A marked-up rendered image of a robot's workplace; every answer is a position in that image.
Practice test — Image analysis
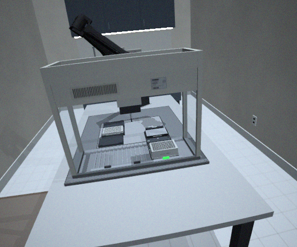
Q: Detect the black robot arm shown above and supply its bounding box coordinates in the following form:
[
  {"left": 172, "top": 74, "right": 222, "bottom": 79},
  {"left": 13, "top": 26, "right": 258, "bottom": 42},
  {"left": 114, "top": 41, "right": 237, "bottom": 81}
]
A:
[{"left": 69, "top": 14, "right": 130, "bottom": 56}]

